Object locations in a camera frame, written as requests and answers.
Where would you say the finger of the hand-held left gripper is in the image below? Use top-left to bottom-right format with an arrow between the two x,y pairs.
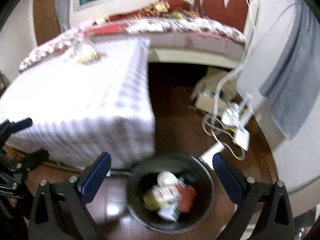
14,149 -> 50,173
0,117 -> 33,145

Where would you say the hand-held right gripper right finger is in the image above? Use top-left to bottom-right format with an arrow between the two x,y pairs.
212,152 -> 295,240

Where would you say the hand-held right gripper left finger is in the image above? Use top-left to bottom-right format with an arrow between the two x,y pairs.
28,152 -> 112,240

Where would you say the orange plastic bag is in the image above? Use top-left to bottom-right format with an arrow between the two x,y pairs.
179,184 -> 197,212

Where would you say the black round trash bin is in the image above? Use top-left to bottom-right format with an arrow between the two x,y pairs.
127,154 -> 216,231

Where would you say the yellow cloth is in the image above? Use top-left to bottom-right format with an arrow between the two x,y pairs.
143,189 -> 160,209

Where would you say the green and white milk carton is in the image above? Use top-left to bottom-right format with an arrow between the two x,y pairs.
159,200 -> 182,222

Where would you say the white plastic bar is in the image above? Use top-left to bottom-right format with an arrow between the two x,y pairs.
199,144 -> 225,165

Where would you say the white power strip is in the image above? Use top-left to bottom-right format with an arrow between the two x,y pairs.
234,127 -> 250,152

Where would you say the white plug adapter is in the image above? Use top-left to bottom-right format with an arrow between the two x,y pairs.
221,102 -> 250,128

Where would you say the cardboard box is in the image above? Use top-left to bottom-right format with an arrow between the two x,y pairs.
195,91 -> 235,113

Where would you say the beige cloth bundle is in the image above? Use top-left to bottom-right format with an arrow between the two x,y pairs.
191,67 -> 237,100

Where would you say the wooden door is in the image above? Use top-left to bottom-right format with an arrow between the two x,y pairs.
32,0 -> 62,47

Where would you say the grey curtain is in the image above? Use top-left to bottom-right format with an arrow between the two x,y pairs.
259,0 -> 320,140
54,0 -> 75,30

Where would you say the bed base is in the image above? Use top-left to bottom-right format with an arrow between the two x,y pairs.
147,34 -> 247,69

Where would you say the bed with floral blanket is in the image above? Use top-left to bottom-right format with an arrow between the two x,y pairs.
19,17 -> 248,73

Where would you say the red heart-shaped headboard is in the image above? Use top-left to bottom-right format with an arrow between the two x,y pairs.
194,0 -> 259,38

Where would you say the red printed blanket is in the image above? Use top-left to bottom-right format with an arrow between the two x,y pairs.
95,0 -> 208,25

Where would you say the white cable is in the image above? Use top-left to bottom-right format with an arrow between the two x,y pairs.
202,112 -> 247,160

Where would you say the white hanging cord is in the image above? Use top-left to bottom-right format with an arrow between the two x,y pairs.
215,0 -> 260,115

